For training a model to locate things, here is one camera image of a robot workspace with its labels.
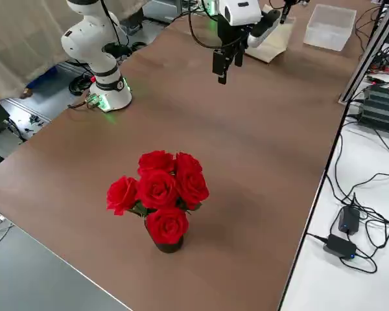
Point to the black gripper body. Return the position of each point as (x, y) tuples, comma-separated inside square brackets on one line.
[(296, 2), (231, 37)]

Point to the cream-colored tablecloth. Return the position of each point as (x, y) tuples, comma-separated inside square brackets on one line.
[(278, 39)]

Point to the clear plastic box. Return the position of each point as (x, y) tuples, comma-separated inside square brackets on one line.
[(327, 29)]

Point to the red and black leads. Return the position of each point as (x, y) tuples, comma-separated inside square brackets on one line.
[(384, 60)]

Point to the black finned power unit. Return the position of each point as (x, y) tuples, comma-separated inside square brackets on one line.
[(382, 107)]

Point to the red rose bouquet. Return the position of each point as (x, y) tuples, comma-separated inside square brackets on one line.
[(157, 189)]

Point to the black vase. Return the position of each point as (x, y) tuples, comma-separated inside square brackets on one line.
[(168, 247)]

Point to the black upright power adapter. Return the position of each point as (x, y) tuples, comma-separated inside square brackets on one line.
[(348, 220)]

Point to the black flat power adapter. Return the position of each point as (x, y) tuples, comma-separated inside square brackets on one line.
[(338, 246)]

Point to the white side desk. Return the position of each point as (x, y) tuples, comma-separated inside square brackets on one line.
[(327, 285)]

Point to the grey side table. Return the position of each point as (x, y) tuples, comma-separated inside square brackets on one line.
[(35, 275)]

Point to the aluminium camera post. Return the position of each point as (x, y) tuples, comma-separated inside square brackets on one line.
[(367, 55)]

